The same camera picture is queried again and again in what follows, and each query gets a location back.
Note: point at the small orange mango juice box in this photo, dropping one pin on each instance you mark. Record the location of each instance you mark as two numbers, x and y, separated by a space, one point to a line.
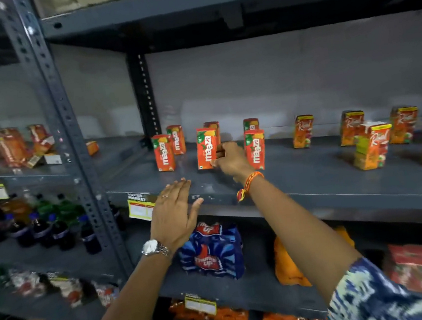
205 147

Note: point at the silver wristwatch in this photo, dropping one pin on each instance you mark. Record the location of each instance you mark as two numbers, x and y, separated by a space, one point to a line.
153 247

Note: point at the orange plastic bag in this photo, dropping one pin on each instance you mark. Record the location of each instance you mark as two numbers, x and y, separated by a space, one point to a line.
287 267

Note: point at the grey slotted steel upright post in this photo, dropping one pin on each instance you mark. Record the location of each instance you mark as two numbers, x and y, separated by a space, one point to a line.
57 107

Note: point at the group of dark soda bottles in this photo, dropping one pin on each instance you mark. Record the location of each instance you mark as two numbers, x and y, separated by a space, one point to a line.
41 232

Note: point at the person's left forearm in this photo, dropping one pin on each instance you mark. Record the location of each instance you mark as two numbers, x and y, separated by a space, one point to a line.
128 300

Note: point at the small white box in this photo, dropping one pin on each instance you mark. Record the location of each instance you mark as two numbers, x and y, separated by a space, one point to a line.
53 159

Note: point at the person's right forearm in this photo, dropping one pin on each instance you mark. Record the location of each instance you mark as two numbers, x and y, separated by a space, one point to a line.
298 227

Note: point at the person's left thumb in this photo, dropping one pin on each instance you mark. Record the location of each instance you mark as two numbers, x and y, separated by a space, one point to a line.
197 209

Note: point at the blue white patterned sleeve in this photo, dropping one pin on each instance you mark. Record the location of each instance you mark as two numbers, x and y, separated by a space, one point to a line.
367 296

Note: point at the blue wrapped pack of bottles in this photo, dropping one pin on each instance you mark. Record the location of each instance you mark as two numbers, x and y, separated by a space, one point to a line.
214 254

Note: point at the white red snack packet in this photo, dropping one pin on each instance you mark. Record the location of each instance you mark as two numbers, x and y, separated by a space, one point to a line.
106 294
27 283
70 291

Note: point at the orange soda bottle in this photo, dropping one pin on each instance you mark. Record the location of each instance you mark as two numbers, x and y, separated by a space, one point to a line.
17 208

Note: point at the grey metal shelf rack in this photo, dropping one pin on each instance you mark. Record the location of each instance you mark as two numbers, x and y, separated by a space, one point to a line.
17 258
311 177

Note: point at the dark slotted steel upright post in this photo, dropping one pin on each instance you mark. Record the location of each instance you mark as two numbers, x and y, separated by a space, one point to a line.
145 97

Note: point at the pile of orange pouches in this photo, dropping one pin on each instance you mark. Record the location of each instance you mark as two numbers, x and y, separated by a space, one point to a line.
8 148

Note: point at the person's right thumb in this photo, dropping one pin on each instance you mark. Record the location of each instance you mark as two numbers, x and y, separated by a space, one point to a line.
218 162

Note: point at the green soda bottle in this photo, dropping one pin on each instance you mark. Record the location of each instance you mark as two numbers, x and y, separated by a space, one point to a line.
69 212
45 208

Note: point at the row of orange drink cartons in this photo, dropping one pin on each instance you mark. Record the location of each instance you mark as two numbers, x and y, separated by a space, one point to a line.
163 154

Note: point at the person's right hand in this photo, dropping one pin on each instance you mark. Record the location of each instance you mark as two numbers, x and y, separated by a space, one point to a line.
236 162

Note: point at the row of orange snack packets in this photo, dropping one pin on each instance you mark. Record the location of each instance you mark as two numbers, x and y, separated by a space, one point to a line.
229 317

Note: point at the person's left hand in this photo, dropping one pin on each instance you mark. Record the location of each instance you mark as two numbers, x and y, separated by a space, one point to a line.
172 219

